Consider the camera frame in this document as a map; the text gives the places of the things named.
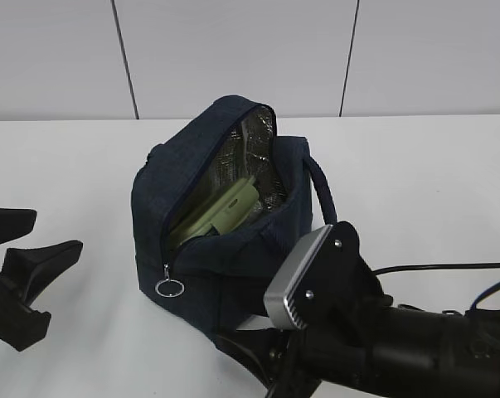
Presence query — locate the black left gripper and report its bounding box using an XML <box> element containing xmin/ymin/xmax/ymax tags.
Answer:
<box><xmin>0</xmin><ymin>208</ymin><xmax>83</xmax><ymax>352</ymax></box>

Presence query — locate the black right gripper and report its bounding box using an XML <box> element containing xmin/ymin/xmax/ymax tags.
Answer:
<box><xmin>214</xmin><ymin>289</ymin><xmax>382</xmax><ymax>397</ymax></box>

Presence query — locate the dark blue lunch bag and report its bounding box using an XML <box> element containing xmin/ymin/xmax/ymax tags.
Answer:
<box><xmin>131</xmin><ymin>95</ymin><xmax>337</xmax><ymax>341</ymax></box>

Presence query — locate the green lid glass container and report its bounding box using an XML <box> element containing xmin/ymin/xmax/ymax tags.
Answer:
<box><xmin>168</xmin><ymin>176</ymin><xmax>260</xmax><ymax>248</ymax></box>

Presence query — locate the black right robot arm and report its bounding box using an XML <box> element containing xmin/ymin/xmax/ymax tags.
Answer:
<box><xmin>216</xmin><ymin>267</ymin><xmax>500</xmax><ymax>397</ymax></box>

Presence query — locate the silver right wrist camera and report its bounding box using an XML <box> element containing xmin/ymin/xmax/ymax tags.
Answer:
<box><xmin>263</xmin><ymin>221</ymin><xmax>360</xmax><ymax>331</ymax></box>

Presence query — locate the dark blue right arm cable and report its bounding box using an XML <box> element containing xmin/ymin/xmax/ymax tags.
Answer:
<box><xmin>373</xmin><ymin>261</ymin><xmax>500</xmax><ymax>312</ymax></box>

